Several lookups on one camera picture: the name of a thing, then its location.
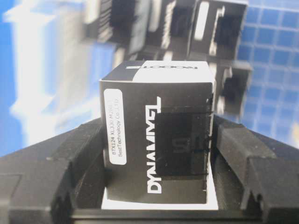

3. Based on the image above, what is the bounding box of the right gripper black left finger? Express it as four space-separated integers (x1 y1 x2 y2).
0 119 105 224

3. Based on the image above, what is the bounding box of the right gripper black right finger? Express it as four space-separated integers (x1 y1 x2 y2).
211 116 299 224

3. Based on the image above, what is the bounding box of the black white Dynamixel box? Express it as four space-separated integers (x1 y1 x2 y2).
99 61 216 209

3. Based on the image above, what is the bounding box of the clear plastic storage case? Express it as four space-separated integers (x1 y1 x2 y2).
0 0 299 152

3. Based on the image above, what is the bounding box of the black white box upper right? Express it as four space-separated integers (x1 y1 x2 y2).
189 0 248 60

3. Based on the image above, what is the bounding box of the black white box upper left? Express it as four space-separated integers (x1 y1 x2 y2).
83 0 197 56

